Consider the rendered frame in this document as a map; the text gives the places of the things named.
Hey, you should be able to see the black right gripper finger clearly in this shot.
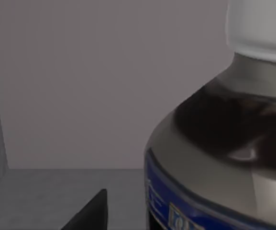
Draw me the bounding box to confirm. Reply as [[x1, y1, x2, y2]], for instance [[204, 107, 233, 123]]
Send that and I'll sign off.
[[61, 188, 108, 230]]

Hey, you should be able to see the clear bottle with blue label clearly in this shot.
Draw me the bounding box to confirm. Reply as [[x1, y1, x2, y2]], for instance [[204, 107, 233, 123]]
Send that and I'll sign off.
[[144, 0, 276, 230]]

